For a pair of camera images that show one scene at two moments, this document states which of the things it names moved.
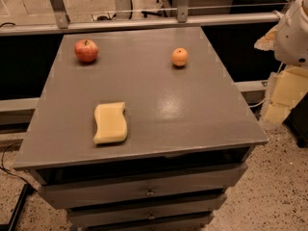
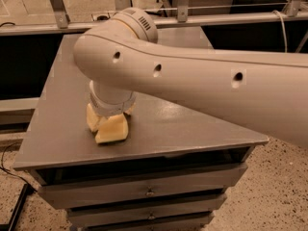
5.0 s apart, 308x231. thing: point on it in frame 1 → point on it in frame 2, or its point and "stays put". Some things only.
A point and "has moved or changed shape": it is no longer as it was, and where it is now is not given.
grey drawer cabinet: (140, 128) stays put
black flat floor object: (13, 222) stays put
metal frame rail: (123, 18) stays put
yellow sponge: (111, 123) has moved or changed shape
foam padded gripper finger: (269, 41) → (131, 108)
